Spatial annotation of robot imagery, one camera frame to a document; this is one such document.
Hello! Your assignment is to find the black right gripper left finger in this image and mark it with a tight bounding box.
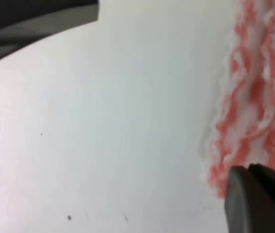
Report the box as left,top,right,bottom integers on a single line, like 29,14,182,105
225,166,275,233

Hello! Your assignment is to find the pink white wavy striped towel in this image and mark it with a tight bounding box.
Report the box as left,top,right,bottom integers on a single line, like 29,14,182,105
202,0,275,199

